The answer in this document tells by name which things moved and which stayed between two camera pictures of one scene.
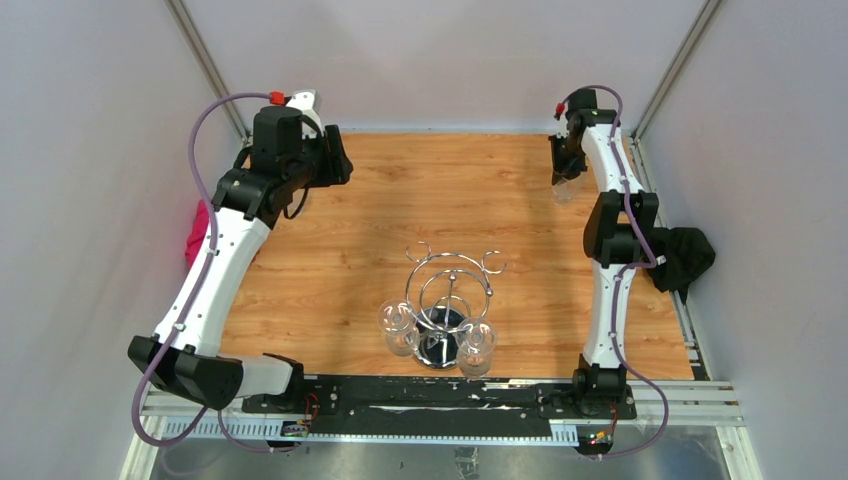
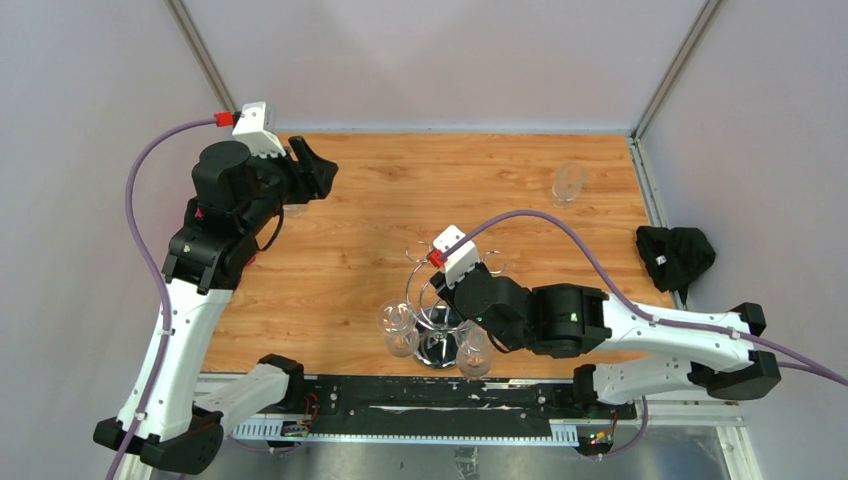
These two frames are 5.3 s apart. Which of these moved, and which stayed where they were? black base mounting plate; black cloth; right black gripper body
Moved: right black gripper body
Stayed: black cloth; black base mounting plate
